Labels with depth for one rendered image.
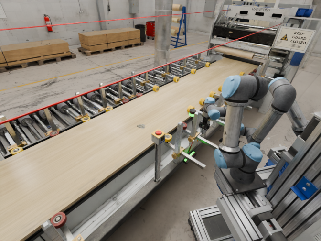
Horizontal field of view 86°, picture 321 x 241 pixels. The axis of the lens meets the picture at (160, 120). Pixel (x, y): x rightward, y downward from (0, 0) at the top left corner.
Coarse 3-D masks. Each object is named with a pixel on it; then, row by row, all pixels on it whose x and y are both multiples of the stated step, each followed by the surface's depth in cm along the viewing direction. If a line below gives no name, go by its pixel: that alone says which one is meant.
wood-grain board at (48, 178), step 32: (224, 64) 337; (160, 96) 225; (192, 96) 228; (96, 128) 169; (128, 128) 171; (160, 128) 172; (32, 160) 136; (64, 160) 137; (96, 160) 138; (128, 160) 139; (0, 192) 114; (32, 192) 114; (64, 192) 115; (0, 224) 99; (32, 224) 99
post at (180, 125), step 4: (180, 124) 135; (180, 128) 137; (176, 132) 142; (180, 132) 140; (176, 136) 145; (180, 136) 143; (176, 140) 147; (180, 140) 146; (176, 144) 149; (180, 144) 150; (176, 148) 152; (176, 152) 154; (176, 160) 159
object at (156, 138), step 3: (153, 132) 118; (162, 132) 118; (153, 135) 117; (156, 135) 116; (159, 135) 116; (162, 135) 116; (153, 138) 118; (156, 138) 116; (159, 138) 114; (153, 141) 120; (156, 141) 117; (159, 141) 116; (159, 144) 118
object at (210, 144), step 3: (186, 129) 179; (186, 132) 177; (189, 132) 175; (198, 138) 169; (201, 138) 168; (201, 141) 168; (204, 141) 165; (207, 141) 165; (207, 144) 165; (210, 144) 162; (213, 144) 162; (213, 147) 161; (216, 147) 159
